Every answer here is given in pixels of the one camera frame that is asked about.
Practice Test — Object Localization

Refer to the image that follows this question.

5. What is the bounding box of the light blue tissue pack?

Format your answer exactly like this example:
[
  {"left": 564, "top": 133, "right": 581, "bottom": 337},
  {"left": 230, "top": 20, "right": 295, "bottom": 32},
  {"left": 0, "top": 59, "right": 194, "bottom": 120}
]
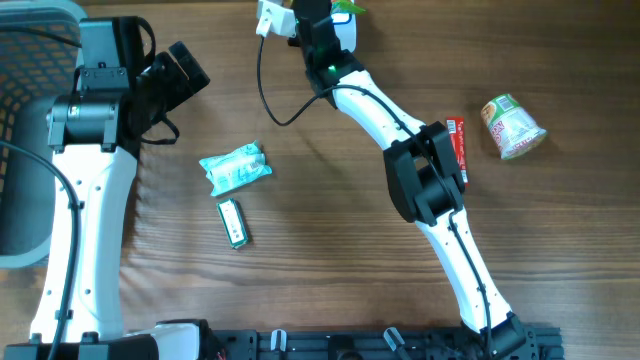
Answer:
[{"left": 199, "top": 140, "right": 272, "bottom": 197}]

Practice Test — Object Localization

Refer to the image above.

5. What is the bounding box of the green white gum box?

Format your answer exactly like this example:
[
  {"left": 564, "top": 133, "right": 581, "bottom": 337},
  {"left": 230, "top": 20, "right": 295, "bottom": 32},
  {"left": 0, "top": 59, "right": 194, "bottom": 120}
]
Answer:
[{"left": 217, "top": 198, "right": 249, "bottom": 249}]

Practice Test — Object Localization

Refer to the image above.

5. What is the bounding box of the red stick packet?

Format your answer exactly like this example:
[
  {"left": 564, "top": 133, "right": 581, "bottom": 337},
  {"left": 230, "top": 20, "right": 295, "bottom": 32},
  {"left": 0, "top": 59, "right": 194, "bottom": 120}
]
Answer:
[{"left": 446, "top": 117, "right": 469, "bottom": 185}]

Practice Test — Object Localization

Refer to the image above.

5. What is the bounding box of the instant noodle cup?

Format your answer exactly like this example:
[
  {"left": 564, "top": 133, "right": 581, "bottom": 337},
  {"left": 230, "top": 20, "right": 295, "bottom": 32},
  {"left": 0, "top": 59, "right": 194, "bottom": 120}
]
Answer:
[{"left": 480, "top": 93, "right": 547, "bottom": 160}]

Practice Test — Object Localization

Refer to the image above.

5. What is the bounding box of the green snack bag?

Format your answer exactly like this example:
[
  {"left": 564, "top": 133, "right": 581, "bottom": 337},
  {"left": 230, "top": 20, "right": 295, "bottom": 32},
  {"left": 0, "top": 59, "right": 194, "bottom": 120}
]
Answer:
[{"left": 331, "top": 0, "right": 366, "bottom": 15}]

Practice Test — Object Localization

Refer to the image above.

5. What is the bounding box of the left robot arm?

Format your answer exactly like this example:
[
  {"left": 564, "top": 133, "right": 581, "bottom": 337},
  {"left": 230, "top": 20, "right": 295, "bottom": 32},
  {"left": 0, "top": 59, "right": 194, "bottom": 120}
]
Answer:
[{"left": 4, "top": 16, "right": 217, "bottom": 359}]

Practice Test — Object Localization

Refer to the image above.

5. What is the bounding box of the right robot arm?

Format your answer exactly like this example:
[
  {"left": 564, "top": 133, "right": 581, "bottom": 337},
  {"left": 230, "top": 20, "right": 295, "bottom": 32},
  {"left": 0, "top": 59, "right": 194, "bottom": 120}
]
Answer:
[{"left": 292, "top": 1, "right": 542, "bottom": 359}]

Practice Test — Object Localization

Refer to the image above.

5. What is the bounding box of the white barcode scanner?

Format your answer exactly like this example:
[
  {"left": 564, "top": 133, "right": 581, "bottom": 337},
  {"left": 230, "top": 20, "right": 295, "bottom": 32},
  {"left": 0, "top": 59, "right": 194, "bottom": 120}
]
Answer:
[{"left": 331, "top": 13, "right": 357, "bottom": 52}]

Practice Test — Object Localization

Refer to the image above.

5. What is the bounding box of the grey plastic mesh basket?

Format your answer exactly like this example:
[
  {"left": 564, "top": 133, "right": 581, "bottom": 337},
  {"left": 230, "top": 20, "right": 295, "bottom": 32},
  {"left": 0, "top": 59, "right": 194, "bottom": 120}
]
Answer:
[{"left": 0, "top": 0, "right": 89, "bottom": 270}]

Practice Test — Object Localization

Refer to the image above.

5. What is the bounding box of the left camera black cable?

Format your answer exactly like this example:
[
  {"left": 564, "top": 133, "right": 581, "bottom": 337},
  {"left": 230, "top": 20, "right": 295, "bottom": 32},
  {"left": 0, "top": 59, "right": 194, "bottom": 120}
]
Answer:
[{"left": 0, "top": 24, "right": 84, "bottom": 360}]

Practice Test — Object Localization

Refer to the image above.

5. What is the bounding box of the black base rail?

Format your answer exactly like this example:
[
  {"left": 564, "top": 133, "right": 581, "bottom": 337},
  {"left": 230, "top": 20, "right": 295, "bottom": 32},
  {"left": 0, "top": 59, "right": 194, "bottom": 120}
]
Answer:
[{"left": 207, "top": 326, "right": 565, "bottom": 360}]

